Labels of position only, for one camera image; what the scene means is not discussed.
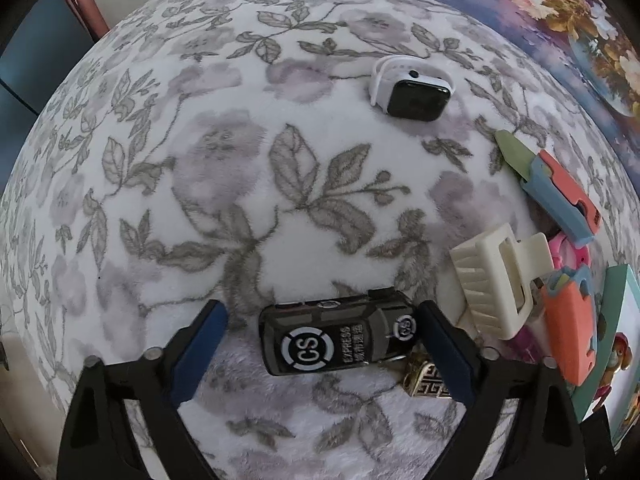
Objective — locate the white smartwatch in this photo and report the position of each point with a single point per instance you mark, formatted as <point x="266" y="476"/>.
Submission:
<point x="415" y="100"/>

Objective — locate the teal rimmed box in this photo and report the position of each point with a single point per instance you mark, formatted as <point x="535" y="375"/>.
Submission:
<point x="620" y="360"/>

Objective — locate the pink pole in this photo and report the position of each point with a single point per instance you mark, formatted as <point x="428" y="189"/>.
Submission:
<point x="85" y="5"/>

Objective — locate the white hair claw clip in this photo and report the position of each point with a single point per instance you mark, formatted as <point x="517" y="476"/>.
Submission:
<point x="500" y="280"/>

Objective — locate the green blade toy knife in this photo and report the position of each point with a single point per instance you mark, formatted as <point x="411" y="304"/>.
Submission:
<point x="555" y="195"/>

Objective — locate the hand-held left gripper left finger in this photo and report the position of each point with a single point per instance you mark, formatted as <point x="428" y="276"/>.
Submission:
<point x="200" y="355"/>

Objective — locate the dark blue glass panel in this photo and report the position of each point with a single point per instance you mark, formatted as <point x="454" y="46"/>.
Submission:
<point x="40" y="60"/>

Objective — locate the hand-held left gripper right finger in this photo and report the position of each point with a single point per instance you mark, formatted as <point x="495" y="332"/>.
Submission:
<point x="446" y="355"/>

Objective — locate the floral painting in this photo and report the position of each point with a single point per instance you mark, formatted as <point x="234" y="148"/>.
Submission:
<point x="550" y="20"/>

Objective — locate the coral toy knife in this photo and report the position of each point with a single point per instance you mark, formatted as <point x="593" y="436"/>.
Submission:
<point x="570" y="335"/>

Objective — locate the black toy car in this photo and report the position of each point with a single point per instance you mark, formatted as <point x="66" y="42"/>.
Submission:
<point x="325" y="335"/>

